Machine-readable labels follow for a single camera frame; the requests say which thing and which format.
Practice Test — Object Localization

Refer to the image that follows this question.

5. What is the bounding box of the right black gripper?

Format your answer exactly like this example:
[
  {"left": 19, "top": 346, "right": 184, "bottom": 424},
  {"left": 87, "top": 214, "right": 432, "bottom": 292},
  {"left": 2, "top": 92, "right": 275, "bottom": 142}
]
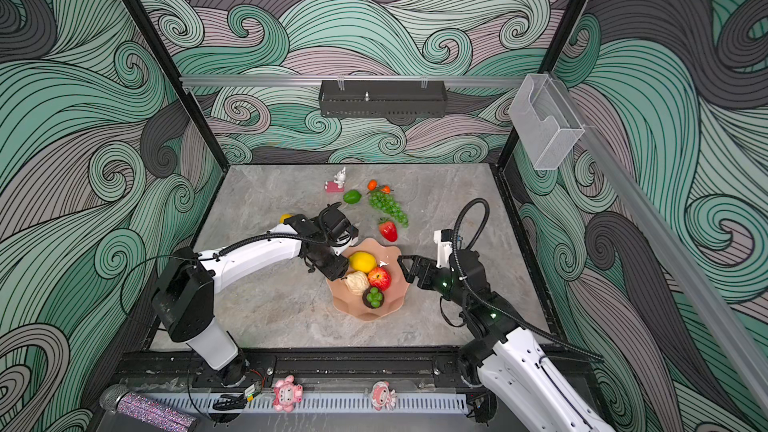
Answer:
[{"left": 399, "top": 254, "right": 475, "bottom": 312}]

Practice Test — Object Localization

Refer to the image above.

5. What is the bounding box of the cream fake pear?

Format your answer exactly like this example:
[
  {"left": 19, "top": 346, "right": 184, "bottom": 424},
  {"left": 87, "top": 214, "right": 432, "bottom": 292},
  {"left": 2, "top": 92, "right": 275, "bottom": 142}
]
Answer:
[{"left": 342, "top": 271, "right": 370, "bottom": 297}]

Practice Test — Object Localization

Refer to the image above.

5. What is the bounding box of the yellow fake lemon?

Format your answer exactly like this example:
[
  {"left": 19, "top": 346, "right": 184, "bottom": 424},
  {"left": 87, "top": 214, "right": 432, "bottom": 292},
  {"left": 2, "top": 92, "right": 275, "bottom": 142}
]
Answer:
[{"left": 348, "top": 251, "right": 378, "bottom": 274}]

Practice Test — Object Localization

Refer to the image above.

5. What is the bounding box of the pink scalloped fruit bowl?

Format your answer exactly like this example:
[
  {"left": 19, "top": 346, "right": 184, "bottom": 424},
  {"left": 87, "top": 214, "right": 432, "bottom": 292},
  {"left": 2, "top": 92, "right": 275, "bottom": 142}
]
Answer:
[{"left": 327, "top": 238, "right": 409, "bottom": 322}]

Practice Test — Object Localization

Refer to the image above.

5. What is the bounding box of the red fake apple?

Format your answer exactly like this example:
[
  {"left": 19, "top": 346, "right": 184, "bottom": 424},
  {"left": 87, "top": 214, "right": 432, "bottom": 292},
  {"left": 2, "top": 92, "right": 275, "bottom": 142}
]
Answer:
[{"left": 367, "top": 267, "right": 392, "bottom": 291}]

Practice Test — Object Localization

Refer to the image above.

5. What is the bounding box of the red fake strawberry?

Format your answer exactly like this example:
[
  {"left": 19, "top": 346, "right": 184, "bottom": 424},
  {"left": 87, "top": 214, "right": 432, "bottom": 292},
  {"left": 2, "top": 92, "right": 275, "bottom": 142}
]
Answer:
[{"left": 378, "top": 218, "right": 398, "bottom": 243}]

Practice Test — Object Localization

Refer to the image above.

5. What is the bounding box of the green fake lime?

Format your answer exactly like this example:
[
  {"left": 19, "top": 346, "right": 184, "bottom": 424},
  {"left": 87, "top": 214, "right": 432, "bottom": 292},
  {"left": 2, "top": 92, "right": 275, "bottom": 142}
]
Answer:
[{"left": 343, "top": 190, "right": 362, "bottom": 204}]

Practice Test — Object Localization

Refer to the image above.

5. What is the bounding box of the dark purple fake mangosteen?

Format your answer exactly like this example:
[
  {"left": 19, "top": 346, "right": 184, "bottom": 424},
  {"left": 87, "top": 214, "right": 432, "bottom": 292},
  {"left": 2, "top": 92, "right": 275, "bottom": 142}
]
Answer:
[{"left": 362, "top": 286, "right": 386, "bottom": 309}]

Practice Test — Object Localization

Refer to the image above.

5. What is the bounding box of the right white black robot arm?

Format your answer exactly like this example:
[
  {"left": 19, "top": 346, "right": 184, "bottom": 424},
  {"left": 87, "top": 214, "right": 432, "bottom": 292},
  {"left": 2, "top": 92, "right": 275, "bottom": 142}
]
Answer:
[{"left": 398, "top": 198, "right": 612, "bottom": 431}]

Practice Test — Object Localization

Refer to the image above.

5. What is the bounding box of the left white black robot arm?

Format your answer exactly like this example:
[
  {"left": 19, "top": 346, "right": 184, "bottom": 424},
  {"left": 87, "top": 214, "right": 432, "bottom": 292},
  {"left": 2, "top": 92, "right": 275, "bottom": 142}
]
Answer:
[{"left": 151, "top": 203, "right": 359, "bottom": 387}]

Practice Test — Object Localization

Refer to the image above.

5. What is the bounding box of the green fake grape bunch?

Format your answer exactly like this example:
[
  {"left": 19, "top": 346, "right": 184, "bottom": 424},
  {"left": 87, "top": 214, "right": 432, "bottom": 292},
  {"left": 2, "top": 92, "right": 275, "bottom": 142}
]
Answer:
[{"left": 367, "top": 189, "right": 409, "bottom": 227}]

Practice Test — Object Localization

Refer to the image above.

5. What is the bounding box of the white rabbit figurine pink base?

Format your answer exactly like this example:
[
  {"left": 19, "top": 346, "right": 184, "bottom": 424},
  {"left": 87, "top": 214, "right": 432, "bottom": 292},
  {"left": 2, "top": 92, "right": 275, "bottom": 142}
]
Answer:
[{"left": 324, "top": 168, "right": 346, "bottom": 193}]

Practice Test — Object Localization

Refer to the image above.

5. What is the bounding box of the pink cartoon figurine right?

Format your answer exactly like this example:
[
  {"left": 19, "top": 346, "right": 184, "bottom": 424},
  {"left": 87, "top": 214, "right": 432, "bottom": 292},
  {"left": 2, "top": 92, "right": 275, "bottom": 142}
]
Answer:
[{"left": 370, "top": 381, "right": 398, "bottom": 411}]

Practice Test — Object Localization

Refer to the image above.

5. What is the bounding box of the pink cartoon figurine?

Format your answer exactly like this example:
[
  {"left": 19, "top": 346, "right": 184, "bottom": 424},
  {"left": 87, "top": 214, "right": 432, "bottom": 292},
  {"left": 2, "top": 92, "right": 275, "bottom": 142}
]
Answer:
[
  {"left": 273, "top": 375, "right": 303, "bottom": 413},
  {"left": 370, "top": 381, "right": 398, "bottom": 411}
]

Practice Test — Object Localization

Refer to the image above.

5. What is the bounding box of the pink cartoon figurine left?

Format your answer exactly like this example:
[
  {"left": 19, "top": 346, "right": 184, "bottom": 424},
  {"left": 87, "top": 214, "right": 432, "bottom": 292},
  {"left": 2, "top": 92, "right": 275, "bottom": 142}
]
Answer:
[{"left": 273, "top": 375, "right": 303, "bottom": 413}]

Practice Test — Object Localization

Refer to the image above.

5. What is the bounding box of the purple glitter cylinder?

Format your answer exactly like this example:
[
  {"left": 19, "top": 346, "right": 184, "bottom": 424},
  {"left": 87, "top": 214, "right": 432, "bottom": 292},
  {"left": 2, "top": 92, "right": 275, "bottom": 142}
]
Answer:
[{"left": 99, "top": 384, "right": 197, "bottom": 432}]

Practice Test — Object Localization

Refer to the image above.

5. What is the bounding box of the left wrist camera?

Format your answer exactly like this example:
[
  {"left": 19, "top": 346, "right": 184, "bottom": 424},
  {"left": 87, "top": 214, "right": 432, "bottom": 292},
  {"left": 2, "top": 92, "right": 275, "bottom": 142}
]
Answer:
[{"left": 318, "top": 202, "right": 359, "bottom": 247}]

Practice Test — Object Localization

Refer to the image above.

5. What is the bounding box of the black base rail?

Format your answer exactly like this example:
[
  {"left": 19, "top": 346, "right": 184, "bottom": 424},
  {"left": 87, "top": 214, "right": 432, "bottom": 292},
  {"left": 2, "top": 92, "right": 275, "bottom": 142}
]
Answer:
[{"left": 112, "top": 346, "right": 479, "bottom": 391}]

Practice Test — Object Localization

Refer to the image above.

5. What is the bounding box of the black perforated wall tray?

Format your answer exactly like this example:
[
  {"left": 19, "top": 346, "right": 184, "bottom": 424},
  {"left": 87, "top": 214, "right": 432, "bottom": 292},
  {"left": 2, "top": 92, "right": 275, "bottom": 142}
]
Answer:
[{"left": 318, "top": 80, "right": 448, "bottom": 120}]

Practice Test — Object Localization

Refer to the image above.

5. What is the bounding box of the white slotted cable duct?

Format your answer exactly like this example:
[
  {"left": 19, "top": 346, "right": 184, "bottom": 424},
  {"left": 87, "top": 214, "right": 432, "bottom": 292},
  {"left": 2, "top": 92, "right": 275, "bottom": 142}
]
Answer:
[{"left": 146, "top": 393, "right": 469, "bottom": 415}]

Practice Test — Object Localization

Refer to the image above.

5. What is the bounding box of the clear acrylic wall box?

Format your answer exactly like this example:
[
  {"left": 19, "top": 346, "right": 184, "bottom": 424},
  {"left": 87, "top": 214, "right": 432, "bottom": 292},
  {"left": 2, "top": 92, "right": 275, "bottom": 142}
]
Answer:
[{"left": 508, "top": 73, "right": 584, "bottom": 171}]

